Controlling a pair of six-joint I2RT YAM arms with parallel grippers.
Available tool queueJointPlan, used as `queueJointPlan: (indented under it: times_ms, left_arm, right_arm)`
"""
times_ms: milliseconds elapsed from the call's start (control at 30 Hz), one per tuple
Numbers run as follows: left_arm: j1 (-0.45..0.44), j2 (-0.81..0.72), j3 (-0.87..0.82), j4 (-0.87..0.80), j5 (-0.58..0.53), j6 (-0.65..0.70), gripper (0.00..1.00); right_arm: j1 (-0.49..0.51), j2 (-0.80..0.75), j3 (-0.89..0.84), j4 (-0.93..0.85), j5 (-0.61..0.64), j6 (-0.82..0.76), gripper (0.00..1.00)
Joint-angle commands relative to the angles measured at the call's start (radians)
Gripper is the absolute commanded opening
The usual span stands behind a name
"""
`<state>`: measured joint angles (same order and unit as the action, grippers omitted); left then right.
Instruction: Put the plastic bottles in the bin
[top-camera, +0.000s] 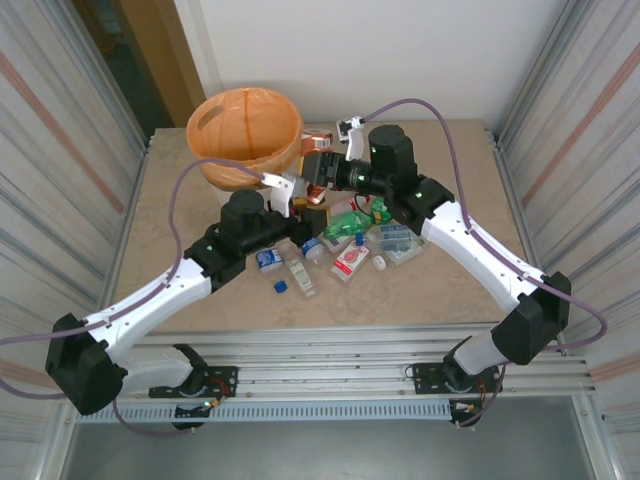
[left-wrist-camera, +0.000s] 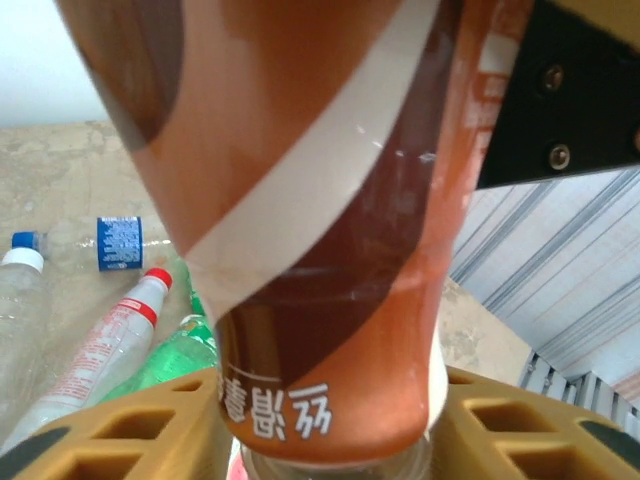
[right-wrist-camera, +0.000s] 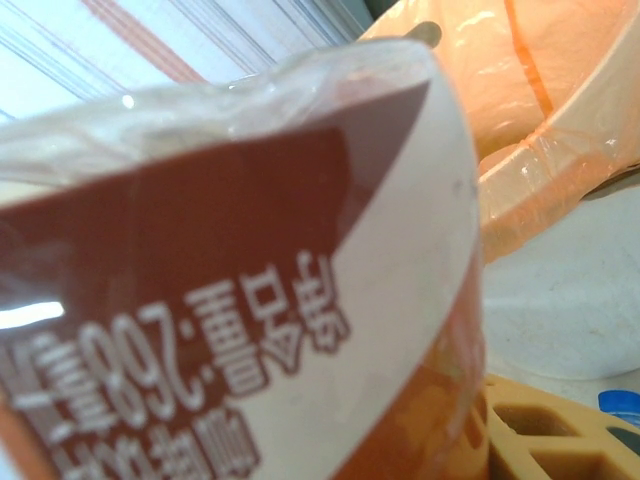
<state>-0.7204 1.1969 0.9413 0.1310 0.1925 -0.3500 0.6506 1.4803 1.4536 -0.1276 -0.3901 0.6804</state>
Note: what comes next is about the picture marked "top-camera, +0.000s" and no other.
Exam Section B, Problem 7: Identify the brown coffee bottle white cap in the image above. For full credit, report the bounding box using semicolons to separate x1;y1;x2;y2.
299;127;335;207

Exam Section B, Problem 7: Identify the clear bottle wide blue collar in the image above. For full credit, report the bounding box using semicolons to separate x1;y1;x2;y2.
299;237;331;266

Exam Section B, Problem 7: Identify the large green plastic bottle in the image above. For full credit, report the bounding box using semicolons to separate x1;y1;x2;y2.
323;212;381;240

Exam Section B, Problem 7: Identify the white bottle purple grape label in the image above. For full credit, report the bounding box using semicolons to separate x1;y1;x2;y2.
319;234;351;254

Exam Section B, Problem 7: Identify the crushed clear bottle blue label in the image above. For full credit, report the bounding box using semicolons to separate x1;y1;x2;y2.
253;244;286;274

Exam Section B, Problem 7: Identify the white bottle pink fruit label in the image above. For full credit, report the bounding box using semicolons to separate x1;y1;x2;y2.
328;239;372;285

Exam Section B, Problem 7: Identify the small clear bottle green label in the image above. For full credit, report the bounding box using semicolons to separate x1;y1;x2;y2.
279;242;319;300

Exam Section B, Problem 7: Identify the clear bottle white cap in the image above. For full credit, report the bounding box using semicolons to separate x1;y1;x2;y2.
372;244;427;271

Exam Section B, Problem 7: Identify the clear bottle grey-blue label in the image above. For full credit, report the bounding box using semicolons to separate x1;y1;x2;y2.
355;223;419;252

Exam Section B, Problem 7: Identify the cream plastic bin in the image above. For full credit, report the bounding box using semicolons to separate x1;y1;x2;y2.
203;174;275;207

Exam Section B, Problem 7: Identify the white bin with orange bag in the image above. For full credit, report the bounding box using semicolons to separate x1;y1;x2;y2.
185;87;305;195

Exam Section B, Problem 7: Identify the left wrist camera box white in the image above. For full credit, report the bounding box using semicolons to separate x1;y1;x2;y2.
261;171;297;220

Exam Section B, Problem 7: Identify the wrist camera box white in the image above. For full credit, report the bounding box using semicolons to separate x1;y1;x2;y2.
337;115;370;162
261;171;297;220

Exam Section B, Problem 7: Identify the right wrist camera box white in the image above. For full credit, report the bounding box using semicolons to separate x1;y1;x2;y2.
337;115;370;162

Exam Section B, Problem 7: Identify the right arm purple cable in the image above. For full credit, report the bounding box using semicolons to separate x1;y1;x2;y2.
364;97;610;429

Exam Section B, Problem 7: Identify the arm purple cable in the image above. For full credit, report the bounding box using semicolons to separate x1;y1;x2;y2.
0;157;269;440
364;97;610;429

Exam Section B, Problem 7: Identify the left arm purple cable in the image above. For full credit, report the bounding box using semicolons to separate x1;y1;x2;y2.
0;157;269;440

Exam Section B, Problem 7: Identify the aluminium side rail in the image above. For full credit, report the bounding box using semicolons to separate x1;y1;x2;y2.
483;127;551;281
112;133;154;281

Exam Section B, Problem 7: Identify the aluminium extrusion rail frame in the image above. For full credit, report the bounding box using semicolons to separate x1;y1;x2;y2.
53;322;600;407

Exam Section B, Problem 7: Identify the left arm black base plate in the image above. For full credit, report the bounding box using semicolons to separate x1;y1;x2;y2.
148;365;239;400

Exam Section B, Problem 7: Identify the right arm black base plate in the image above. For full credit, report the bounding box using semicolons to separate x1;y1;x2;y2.
411;360;503;396

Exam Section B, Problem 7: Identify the grey slotted cable duct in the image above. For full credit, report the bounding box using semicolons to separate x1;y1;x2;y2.
73;401;454;425

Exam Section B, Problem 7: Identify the brown wooden door frame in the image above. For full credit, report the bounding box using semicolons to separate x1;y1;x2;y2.
117;0;207;129

